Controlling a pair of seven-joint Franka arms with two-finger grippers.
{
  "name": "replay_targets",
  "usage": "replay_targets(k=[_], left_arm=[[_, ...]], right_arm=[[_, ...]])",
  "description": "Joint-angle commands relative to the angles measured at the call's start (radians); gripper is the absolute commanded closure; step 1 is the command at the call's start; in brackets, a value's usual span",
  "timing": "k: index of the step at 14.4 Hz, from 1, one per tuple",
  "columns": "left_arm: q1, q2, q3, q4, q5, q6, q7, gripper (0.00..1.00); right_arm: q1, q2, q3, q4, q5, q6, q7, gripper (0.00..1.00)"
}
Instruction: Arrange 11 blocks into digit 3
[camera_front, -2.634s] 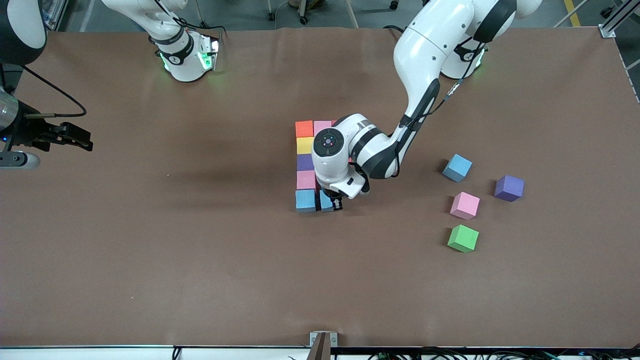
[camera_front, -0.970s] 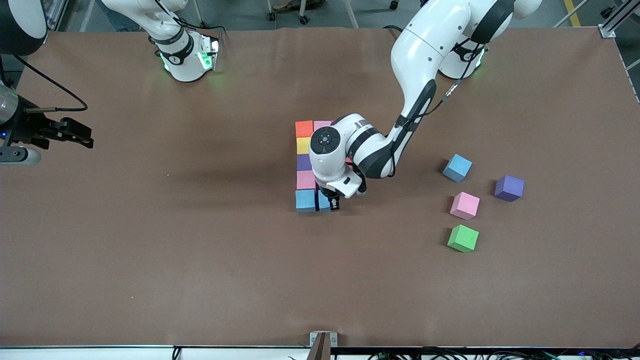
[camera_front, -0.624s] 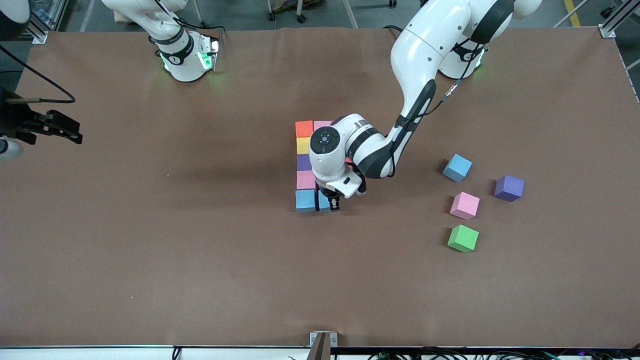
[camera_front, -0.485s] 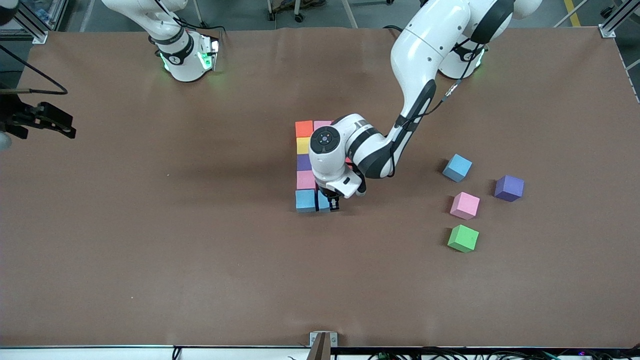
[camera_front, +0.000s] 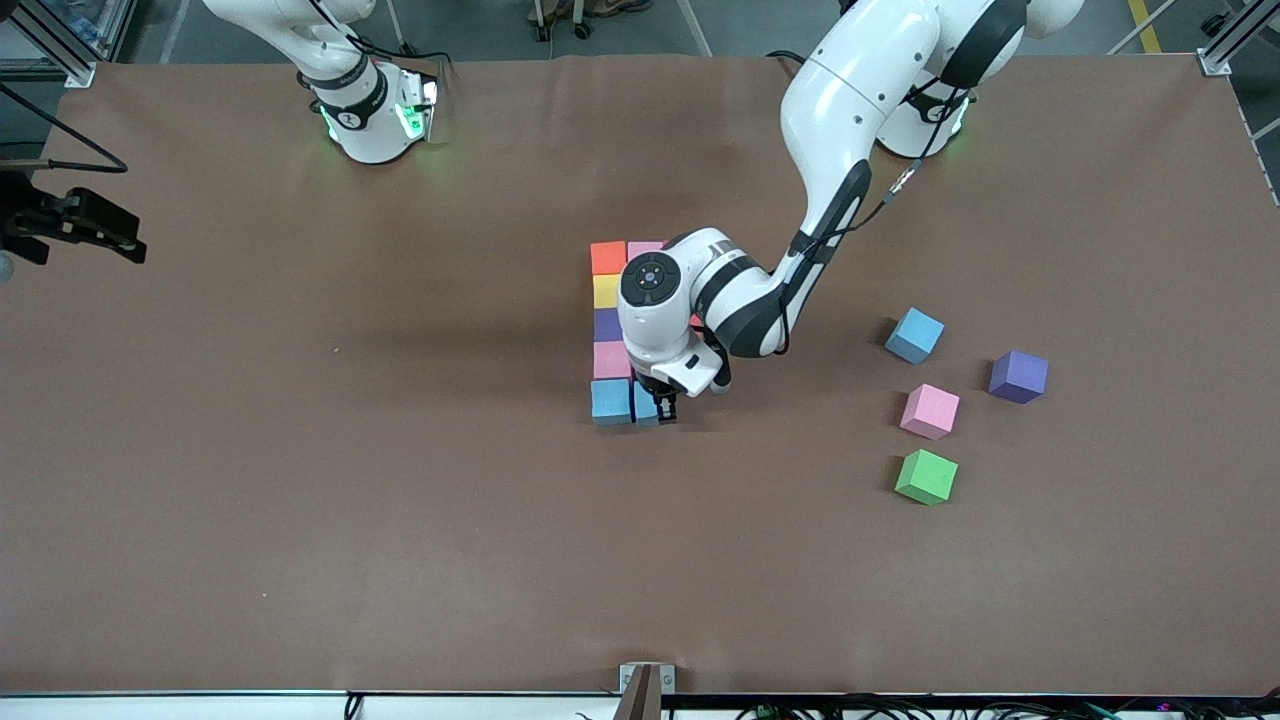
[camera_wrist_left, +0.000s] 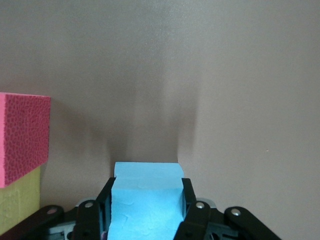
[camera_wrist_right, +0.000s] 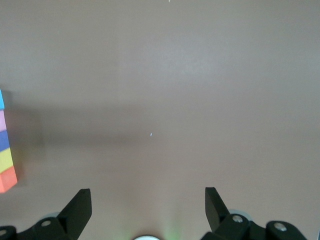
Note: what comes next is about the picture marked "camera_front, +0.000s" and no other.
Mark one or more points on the green foam cube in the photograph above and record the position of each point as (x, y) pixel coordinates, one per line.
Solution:
(927, 476)

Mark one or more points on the brown table cover mat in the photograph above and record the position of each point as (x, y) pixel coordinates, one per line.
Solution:
(300, 550)

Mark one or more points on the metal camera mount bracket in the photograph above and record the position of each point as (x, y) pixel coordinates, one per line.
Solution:
(630, 678)

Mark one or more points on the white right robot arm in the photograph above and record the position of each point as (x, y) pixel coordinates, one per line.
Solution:
(365, 120)

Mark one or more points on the aluminium frame post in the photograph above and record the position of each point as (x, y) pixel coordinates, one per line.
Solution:
(1215, 62)
(75, 70)

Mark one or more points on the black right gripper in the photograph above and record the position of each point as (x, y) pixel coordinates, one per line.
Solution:
(30, 216)

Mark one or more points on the orange foam cube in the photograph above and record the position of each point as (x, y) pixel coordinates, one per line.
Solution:
(608, 258)

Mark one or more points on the purple foam cube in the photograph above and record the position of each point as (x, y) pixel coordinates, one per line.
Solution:
(1018, 376)
(606, 325)

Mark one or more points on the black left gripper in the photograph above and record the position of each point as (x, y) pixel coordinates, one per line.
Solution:
(658, 389)

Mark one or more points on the yellow foam cube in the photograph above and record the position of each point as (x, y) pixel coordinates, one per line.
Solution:
(607, 291)

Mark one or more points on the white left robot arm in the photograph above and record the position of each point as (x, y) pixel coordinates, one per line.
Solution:
(860, 100)

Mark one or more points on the pink foam cube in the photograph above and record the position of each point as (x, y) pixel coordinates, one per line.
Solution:
(645, 248)
(611, 360)
(930, 411)

